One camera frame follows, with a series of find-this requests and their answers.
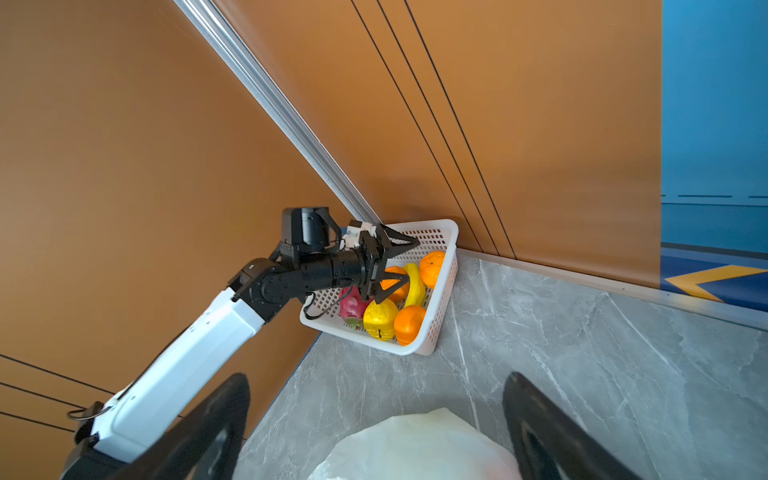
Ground yellow banana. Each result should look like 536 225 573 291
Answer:
404 263 426 307

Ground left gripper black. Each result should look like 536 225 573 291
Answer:
311 224 420 304

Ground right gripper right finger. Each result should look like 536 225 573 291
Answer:
502 372 638 479

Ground white plastic bag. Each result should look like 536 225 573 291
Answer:
309 408 522 479

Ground white perforated plastic basket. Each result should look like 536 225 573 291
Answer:
298 218 460 358

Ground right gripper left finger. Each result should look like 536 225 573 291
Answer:
112 373 250 479

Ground orange tangerine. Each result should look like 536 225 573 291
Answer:
380 265 410 304
419 251 445 290
394 305 426 346

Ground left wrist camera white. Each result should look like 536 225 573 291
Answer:
340 220 379 251

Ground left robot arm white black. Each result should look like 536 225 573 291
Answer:
62 207 420 479

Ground pink dragon fruit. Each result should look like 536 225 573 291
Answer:
339 287 371 330

